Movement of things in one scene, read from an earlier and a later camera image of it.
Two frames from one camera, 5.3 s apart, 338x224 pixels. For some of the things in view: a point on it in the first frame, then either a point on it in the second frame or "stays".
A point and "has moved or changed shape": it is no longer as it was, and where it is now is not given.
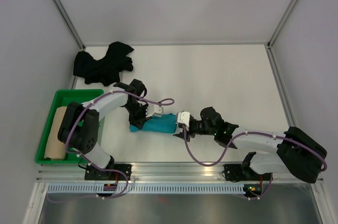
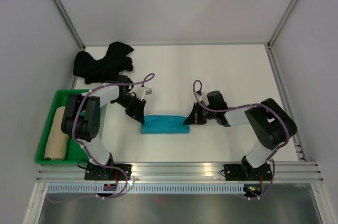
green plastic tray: (63, 98) stays
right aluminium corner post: (270, 57) stays
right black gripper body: (196, 127) -> (201, 115)
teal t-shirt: (160, 123) has moved or changed shape
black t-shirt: (106, 71) stays
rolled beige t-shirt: (55, 150) stays
